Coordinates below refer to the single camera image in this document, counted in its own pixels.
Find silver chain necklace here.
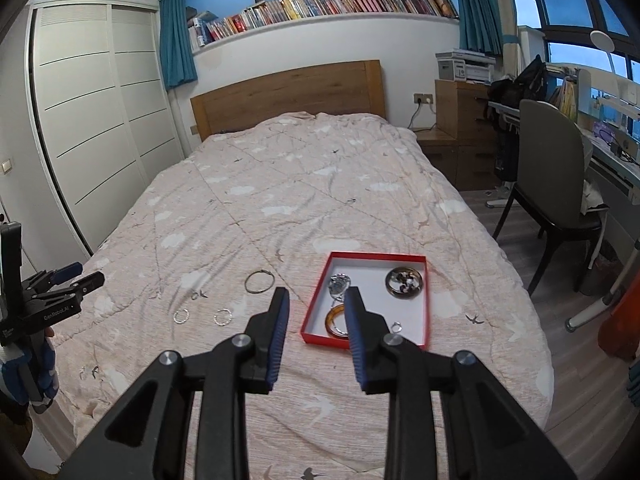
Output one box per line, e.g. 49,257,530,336
327,272,355,297

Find short teal curtain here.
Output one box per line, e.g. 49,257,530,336
159,0,199,90

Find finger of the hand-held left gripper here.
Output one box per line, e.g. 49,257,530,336
30,271,106,306
24,261,84,289

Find red jewelry box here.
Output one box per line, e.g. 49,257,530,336
300,251,431,352

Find dark brown bangle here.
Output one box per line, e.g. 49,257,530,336
384,265,425,300

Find orange bag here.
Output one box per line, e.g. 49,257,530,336
597,284,640,362

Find thin silver bangle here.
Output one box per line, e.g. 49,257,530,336
244,270,277,294

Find wooden dresser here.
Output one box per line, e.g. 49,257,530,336
416,79,507,192

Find grey white printer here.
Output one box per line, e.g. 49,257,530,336
435,50,497,85

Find black bag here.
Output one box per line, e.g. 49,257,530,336
487,55,550,107

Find wooden bed headboard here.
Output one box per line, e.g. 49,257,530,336
190,60,388,142

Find amber bangle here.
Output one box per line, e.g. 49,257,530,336
322,304,354,337

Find row of books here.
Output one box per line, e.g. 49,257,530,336
187,0,460,49

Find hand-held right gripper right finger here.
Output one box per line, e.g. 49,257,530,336
342,287,578,480

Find white desk lamp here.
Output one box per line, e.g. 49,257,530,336
589,30,629,79

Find white wardrobe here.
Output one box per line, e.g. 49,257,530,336
27,2,189,261

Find long teal curtain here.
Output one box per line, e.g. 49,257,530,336
452,0,504,56

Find dark beaded bracelet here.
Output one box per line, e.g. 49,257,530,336
392,270,421,295

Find grey chair black legs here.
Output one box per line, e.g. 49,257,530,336
492,99,609,297

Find person's left hand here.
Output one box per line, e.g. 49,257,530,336
0,332,60,413

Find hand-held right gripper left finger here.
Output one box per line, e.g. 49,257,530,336
57,287,291,480

